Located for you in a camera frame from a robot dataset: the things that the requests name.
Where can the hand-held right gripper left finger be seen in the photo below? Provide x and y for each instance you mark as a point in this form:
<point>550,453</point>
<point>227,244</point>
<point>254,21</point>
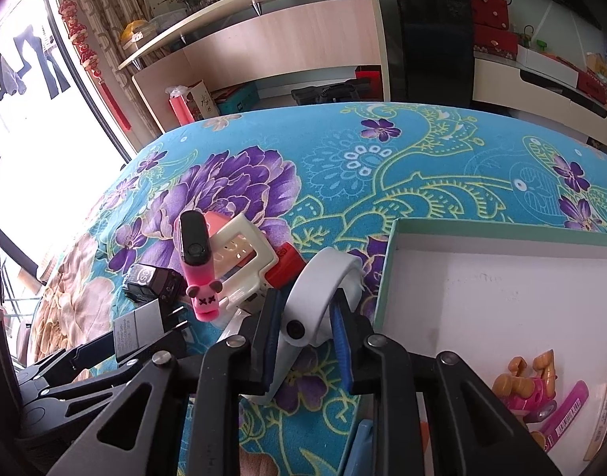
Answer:
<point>271,342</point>

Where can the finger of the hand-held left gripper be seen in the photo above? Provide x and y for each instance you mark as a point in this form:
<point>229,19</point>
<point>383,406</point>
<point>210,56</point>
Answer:
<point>177,327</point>
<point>95,347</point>

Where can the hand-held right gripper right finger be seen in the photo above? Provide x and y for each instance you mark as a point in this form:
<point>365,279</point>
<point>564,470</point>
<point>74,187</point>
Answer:
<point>340,347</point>

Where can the pink smart watch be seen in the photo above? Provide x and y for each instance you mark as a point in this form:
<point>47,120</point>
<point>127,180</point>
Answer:
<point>202,282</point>

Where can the black toy car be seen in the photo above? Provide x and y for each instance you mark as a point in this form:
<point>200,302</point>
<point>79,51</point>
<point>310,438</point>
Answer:
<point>150,282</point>

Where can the red glue bottle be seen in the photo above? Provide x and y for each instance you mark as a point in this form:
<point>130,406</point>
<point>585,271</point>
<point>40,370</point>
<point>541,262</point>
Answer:
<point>288,265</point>

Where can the white curved plastic device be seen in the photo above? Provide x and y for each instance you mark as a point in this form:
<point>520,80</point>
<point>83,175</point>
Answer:
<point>308,267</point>

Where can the white rectangular plastic frame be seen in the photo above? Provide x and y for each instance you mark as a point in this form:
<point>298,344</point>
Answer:
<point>264,253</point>

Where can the teal cardboard box tray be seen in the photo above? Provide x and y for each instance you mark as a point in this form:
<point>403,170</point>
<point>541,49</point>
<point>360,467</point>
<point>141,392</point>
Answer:
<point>482,297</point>

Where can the pink puppy toy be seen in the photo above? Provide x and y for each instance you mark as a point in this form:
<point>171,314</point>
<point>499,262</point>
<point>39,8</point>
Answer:
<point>531,391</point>

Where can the magenta plastic case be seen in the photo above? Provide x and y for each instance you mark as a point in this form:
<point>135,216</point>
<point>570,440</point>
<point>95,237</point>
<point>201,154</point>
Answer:
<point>564,411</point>

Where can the teal storage box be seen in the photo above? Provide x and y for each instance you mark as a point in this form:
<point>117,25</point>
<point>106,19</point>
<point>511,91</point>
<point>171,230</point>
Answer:
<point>239,99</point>

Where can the black floor exerciser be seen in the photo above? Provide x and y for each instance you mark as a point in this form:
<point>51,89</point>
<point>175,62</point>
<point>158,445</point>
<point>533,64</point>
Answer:
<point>328,91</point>

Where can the small red box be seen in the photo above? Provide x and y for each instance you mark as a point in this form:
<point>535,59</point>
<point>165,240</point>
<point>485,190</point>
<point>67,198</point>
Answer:
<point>370,82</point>

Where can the hanging dark shirt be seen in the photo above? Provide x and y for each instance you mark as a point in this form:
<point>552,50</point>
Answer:
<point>8,77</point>

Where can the hanging dark trousers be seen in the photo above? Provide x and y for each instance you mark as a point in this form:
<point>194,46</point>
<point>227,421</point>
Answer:
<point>48,64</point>

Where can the red knot hanging ornament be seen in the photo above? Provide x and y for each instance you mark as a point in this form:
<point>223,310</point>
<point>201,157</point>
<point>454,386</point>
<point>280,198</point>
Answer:
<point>85,54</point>

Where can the yellow lidded container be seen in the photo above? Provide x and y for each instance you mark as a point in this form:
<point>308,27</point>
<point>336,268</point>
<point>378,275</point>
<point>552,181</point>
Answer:
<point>135,32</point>

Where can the beige curved shelf desk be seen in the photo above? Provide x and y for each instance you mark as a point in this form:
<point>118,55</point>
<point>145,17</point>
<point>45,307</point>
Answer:
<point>283,39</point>

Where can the white television cabinet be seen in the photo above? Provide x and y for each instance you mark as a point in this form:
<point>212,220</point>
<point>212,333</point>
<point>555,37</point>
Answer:
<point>497,84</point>

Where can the black water dispenser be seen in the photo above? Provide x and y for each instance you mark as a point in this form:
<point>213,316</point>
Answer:
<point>432,49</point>

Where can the patterned curtain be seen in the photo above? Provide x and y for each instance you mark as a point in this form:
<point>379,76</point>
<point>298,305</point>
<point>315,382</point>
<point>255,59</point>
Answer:
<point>115,20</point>

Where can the red gift box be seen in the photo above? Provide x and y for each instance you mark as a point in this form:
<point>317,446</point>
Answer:
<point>497,42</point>

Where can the white flat box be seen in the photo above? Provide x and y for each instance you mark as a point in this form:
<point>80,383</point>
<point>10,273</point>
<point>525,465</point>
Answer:
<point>546,67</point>

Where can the red gift bag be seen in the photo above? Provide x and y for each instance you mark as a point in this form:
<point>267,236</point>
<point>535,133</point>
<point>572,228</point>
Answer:
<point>489,7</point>

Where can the colourful printed box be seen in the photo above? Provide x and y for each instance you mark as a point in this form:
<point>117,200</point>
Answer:
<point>601,67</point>

